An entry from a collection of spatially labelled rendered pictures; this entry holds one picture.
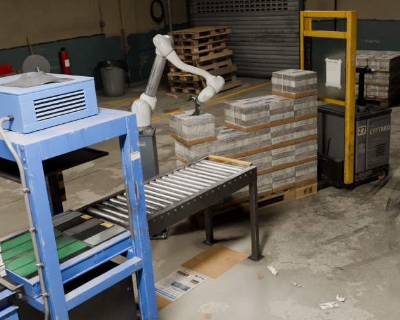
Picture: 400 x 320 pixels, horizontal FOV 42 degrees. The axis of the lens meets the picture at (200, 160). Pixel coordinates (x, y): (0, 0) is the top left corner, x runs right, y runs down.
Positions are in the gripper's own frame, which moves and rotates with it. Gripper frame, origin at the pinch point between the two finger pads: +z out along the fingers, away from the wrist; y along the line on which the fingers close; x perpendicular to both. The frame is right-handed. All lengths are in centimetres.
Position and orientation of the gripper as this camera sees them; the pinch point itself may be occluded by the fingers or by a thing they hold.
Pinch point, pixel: (190, 107)
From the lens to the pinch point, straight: 481.6
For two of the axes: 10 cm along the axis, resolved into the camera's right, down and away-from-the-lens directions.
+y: 2.8, 9.5, -1.0
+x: 8.7, -2.1, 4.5
